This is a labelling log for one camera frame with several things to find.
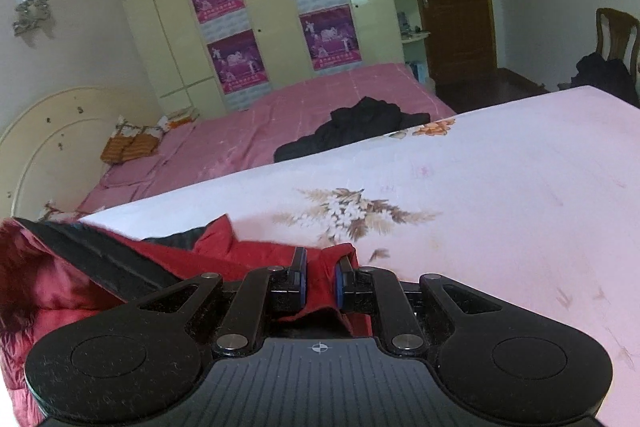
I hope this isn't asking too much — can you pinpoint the white floral bed sheet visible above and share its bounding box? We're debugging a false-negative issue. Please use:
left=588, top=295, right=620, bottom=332
left=89, top=87, right=639, bottom=426

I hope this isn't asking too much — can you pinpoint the lower left purple poster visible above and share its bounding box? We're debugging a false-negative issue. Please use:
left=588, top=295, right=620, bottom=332
left=207, top=30, right=268, bottom=94

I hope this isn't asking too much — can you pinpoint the lower right purple poster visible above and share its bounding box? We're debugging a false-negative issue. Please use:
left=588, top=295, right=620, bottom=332
left=299, top=4, right=362, bottom=72

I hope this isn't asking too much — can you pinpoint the cream rounded headboard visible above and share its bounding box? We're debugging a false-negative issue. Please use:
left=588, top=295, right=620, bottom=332
left=1, top=87, right=162, bottom=220

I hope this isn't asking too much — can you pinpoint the pink bed cover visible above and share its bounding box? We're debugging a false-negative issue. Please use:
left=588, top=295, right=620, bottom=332
left=77, top=63, right=454, bottom=213

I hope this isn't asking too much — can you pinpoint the black garment on bed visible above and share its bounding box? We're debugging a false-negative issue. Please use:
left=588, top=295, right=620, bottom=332
left=273, top=96, right=431, bottom=162

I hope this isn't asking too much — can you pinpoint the wooden chair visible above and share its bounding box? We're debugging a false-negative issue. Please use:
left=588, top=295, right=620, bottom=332
left=596, top=8, right=639, bottom=81

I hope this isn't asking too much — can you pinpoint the red puffer jacket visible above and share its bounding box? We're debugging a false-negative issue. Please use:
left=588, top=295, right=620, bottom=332
left=0, top=213, right=374, bottom=427

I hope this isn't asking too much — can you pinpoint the wall lamp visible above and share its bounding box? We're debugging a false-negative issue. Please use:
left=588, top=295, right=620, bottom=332
left=12, top=0, right=51, bottom=37

